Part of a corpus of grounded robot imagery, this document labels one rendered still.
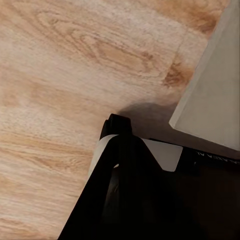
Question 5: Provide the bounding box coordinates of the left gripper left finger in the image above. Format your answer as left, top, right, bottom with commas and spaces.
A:
58, 133, 134, 240

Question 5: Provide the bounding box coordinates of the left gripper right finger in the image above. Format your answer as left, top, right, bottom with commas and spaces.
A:
125, 133, 210, 240

